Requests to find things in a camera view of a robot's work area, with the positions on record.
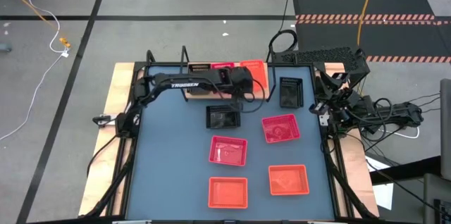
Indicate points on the small black table clamp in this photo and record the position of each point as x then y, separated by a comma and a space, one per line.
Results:
102, 120

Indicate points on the white paper sheet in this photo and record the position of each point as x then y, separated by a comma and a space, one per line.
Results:
384, 196

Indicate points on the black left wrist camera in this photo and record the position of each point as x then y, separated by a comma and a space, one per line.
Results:
223, 76

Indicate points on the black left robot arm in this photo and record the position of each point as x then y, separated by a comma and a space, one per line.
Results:
183, 85

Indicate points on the black hazard-striped floor mat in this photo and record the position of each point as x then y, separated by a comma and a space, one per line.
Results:
387, 37
352, 2

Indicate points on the black plastic basket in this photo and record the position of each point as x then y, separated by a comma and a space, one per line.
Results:
199, 67
222, 118
291, 93

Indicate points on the blue-grey table mat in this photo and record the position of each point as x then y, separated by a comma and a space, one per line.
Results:
169, 167

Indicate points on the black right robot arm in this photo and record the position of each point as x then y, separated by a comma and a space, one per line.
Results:
398, 111

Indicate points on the black side table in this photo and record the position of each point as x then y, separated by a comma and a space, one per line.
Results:
405, 171

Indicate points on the black frame wooden shelf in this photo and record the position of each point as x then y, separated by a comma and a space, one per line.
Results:
197, 96

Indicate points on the grey upright panel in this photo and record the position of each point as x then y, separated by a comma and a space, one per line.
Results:
446, 129

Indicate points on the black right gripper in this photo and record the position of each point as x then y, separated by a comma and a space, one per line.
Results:
340, 104

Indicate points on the orange plastic basket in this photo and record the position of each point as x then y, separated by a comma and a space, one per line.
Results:
228, 193
289, 180
259, 72

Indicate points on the black metal table frame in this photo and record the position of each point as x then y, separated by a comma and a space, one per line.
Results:
141, 65

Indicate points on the red plastic basket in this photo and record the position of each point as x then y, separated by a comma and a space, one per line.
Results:
228, 150
222, 65
280, 129

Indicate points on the silver bracket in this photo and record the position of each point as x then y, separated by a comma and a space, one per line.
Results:
322, 222
132, 222

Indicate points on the black perforated computer case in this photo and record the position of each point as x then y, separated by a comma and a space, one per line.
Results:
327, 55

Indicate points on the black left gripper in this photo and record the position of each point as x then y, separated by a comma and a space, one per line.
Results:
243, 81

